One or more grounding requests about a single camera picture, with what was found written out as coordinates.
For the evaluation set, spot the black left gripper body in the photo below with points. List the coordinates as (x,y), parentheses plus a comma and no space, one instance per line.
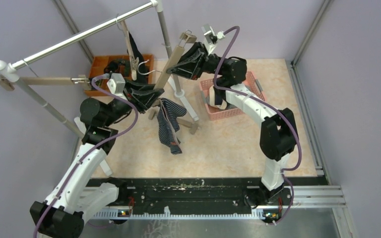
(141,104)

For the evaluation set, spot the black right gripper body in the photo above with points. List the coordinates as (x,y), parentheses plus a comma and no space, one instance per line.
(204,63)

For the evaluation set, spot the black underwear beige waistband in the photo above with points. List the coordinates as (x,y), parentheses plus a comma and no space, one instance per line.
(142,76)

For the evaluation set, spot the beige hanger of striped underwear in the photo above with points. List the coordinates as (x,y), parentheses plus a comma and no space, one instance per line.
(185,38)

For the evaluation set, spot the navy white striped underwear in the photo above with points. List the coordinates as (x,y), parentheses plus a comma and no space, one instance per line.
(168,125)

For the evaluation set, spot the beige hanger of black underwear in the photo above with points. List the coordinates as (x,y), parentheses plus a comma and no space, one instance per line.
(132,59)

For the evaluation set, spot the beige hanger of navy underwear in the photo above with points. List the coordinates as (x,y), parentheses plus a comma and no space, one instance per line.
(192,126)

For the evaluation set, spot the beige clip hanger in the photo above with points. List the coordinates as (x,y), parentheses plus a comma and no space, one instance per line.
(47,81)

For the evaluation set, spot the navy underwear beige waistband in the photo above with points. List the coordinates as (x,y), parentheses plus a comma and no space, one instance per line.
(216,101)

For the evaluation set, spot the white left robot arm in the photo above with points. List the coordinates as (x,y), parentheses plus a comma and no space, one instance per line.
(65,211)

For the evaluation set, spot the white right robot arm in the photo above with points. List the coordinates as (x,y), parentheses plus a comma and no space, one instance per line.
(278,132)

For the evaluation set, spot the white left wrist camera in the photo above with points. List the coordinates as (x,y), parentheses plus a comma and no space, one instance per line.
(116,85)

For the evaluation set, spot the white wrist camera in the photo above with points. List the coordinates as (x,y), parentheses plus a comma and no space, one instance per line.
(211,38)
(116,85)

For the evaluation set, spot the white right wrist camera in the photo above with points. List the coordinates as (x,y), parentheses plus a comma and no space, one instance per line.
(211,38)

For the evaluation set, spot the silver clothes rack rail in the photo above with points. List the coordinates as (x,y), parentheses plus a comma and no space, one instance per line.
(9,70)

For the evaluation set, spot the aluminium frame rail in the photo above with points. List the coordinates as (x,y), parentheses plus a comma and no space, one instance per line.
(315,196)

